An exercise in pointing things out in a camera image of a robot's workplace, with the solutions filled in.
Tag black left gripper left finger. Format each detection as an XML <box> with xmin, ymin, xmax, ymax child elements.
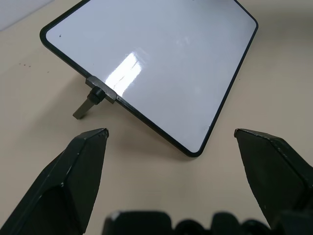
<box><xmin>0</xmin><ymin>127</ymin><xmax>110</xmax><ymax>235</ymax></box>

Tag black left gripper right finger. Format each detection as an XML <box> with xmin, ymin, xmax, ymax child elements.
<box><xmin>234</xmin><ymin>128</ymin><xmax>313</xmax><ymax>235</ymax></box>

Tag white whiteboard with black frame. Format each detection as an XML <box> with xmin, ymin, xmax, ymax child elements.
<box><xmin>39</xmin><ymin>0</ymin><xmax>259</xmax><ymax>158</ymax></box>

